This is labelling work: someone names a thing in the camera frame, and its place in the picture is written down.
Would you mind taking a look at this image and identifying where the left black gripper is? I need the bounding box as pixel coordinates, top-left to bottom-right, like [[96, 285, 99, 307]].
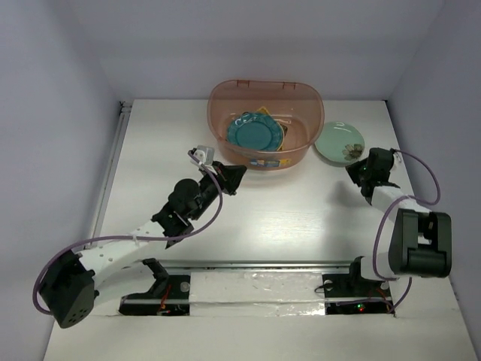
[[189, 161, 245, 220]]

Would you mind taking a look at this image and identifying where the light green floral plate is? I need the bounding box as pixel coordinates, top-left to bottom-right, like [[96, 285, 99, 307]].
[[314, 122, 365, 165]]

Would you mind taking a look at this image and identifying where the teal scalloped plate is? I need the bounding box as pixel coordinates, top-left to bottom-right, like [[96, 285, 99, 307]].
[[226, 112, 284, 152]]

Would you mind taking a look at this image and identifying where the fan-shaped woven plate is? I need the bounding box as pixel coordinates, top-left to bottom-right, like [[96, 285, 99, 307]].
[[257, 106, 291, 151]]

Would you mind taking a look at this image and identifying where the black square floral plate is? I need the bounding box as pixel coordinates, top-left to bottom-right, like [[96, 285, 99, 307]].
[[235, 111, 292, 151]]

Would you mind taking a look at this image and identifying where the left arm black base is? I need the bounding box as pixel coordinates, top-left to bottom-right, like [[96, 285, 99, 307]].
[[119, 258, 191, 317]]

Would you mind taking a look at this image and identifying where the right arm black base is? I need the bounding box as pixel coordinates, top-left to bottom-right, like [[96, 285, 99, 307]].
[[322, 274, 382, 299]]

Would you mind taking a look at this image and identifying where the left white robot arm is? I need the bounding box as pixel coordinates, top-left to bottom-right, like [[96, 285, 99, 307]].
[[32, 160, 247, 329]]

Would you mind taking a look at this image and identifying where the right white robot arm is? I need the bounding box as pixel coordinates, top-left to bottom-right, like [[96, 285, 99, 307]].
[[346, 147, 452, 295]]

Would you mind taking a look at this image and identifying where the pink translucent plastic bin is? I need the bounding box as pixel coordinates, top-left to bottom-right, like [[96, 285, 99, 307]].
[[207, 80, 325, 171]]

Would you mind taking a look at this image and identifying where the white foam front board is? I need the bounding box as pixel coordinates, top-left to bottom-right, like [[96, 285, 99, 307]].
[[43, 265, 478, 361]]

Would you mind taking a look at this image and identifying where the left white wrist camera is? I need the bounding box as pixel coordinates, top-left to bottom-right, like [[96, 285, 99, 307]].
[[188, 145, 215, 173]]

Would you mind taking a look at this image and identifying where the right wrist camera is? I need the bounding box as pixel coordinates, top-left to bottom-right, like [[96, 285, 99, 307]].
[[390, 148, 403, 166]]

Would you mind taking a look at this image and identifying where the aluminium table rail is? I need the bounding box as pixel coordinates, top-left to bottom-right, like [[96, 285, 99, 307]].
[[80, 102, 133, 266]]

